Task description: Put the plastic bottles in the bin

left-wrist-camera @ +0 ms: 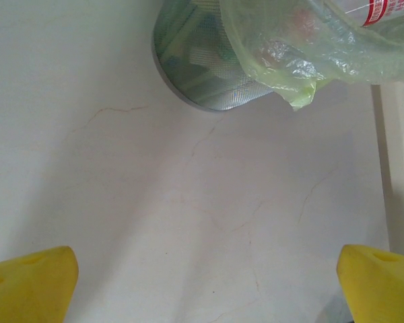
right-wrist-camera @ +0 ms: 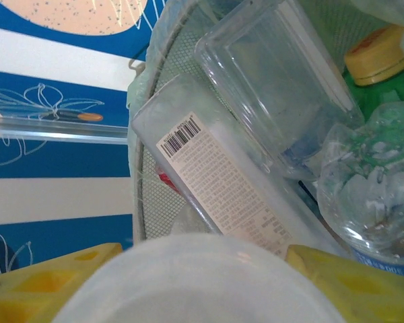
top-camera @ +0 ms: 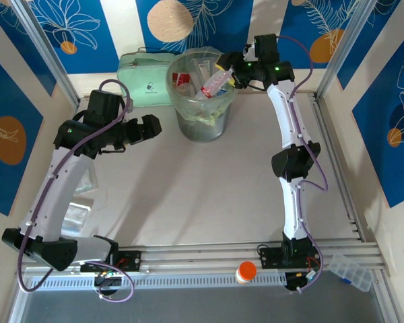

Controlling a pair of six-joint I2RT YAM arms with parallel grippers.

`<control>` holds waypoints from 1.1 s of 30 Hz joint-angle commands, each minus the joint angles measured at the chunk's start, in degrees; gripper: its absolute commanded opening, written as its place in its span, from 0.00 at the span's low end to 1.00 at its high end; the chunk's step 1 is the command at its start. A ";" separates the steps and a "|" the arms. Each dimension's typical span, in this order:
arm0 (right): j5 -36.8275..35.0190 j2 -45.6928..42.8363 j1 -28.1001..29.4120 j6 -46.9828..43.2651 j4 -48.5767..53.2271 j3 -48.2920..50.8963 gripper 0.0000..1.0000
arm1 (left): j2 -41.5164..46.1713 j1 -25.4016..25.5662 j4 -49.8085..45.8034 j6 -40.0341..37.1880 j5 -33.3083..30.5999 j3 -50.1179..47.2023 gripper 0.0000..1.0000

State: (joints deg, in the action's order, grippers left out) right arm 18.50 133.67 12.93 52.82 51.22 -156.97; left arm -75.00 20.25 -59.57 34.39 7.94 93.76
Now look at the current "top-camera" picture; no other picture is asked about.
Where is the clear bottle red cap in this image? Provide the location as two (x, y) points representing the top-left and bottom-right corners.
(195, 69), (236, 101)

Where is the tall white-label bottle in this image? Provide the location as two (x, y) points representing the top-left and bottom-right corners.
(190, 57), (213, 83)

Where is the red yellow label bottle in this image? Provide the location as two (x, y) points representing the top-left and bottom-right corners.
(172, 72), (192, 89)

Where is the yellow-green plastic bin liner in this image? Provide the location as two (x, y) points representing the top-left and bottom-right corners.
(166, 48), (239, 127)

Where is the grey waste bin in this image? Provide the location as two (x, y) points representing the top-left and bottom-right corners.
(166, 48), (238, 142)

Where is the mint green zip bag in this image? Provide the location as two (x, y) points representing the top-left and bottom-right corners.
(116, 46), (176, 108)

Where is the orange-lid jar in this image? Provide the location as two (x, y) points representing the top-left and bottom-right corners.
(234, 261), (258, 285)

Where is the grey metal panel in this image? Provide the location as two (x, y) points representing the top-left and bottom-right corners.
(8, 285), (403, 323)

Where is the clear plastic organizer box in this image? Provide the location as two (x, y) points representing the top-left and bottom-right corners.
(329, 254), (372, 293)

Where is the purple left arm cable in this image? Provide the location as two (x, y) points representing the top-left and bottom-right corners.
(17, 79), (135, 302)

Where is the aluminium frame post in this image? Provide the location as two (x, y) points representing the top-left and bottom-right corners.
(317, 0), (374, 99)
(9, 0), (81, 106)

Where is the aluminium side rail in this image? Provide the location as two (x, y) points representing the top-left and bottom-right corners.
(308, 94), (370, 242)

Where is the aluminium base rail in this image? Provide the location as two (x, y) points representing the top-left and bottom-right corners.
(18, 240), (386, 274)

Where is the white slotted cable duct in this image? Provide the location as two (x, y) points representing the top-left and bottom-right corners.
(26, 271), (288, 291)

